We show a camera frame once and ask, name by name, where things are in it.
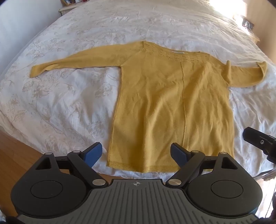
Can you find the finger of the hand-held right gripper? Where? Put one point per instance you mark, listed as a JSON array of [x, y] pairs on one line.
[[255, 137]]

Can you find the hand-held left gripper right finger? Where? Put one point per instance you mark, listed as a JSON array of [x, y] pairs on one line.
[[178, 154]]

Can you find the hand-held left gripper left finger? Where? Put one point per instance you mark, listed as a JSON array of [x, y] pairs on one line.
[[93, 154]]

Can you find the yellow knit sweater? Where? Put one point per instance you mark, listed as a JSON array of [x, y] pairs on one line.
[[155, 97]]

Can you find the white floral bedspread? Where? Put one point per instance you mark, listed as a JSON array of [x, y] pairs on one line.
[[75, 97]]

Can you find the light wooden nightstand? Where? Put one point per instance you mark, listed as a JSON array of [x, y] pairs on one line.
[[255, 37]]

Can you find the right wooden nightstand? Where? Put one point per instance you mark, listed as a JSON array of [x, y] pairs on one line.
[[247, 22]]

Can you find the cream wooden nightstand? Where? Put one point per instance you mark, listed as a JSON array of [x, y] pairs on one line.
[[68, 9]]

